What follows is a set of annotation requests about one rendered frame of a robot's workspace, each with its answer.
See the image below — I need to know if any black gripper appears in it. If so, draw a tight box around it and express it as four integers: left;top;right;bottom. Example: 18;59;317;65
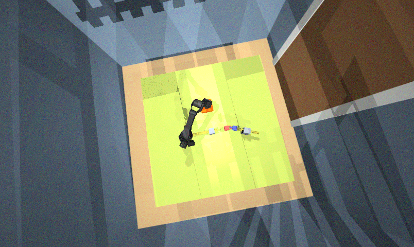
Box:
187;133;195;147

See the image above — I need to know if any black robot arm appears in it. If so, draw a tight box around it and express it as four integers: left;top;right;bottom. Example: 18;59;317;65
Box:
179;98;212;149

